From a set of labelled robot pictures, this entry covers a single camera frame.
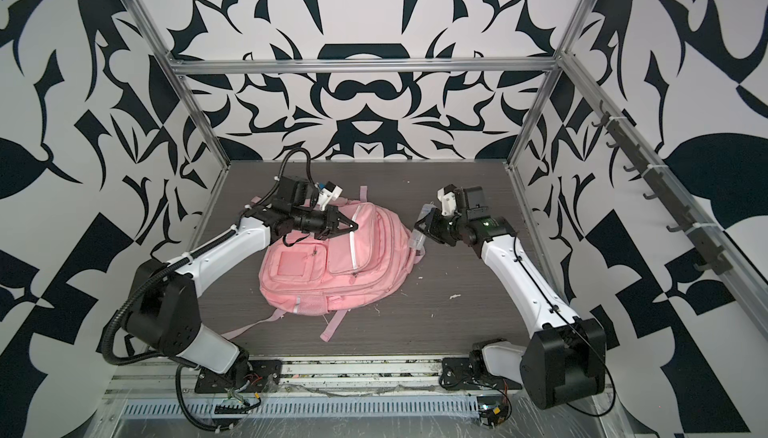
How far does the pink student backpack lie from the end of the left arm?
2.4 inches

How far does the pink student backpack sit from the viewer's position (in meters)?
0.79

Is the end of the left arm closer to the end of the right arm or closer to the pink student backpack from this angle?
the pink student backpack

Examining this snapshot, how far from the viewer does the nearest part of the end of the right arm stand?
57cm

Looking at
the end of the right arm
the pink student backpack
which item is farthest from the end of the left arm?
the end of the right arm

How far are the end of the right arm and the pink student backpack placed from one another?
109mm

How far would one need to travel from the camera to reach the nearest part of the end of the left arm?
2.08 feet
